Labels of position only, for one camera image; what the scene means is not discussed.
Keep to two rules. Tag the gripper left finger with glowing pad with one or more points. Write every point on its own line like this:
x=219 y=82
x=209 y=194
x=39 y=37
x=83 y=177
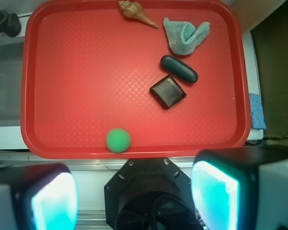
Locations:
x=38 y=197

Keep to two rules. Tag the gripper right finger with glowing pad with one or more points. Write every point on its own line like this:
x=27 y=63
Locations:
x=243 y=188

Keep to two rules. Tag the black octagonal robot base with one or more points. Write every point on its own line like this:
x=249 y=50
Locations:
x=150 y=194

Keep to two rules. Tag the light blue cloth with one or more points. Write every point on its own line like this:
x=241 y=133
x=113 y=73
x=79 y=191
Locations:
x=183 y=37

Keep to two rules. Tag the blue sponge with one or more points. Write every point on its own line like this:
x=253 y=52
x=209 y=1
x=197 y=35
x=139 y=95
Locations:
x=257 y=113

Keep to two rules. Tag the green golf ball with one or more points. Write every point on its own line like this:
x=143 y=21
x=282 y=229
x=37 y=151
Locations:
x=118 y=140

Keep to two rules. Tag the black leather wallet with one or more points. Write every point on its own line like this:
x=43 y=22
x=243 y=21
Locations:
x=167 y=92

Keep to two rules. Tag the red plastic tray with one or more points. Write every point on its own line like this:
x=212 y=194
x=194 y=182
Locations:
x=88 y=70

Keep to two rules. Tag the dark green oval case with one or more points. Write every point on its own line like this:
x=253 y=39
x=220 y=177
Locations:
x=179 y=69

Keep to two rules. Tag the black clamp knob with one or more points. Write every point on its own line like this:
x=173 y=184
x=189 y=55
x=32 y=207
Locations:
x=9 y=24

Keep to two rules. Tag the tan spiral seashell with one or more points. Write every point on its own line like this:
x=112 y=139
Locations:
x=133 y=10

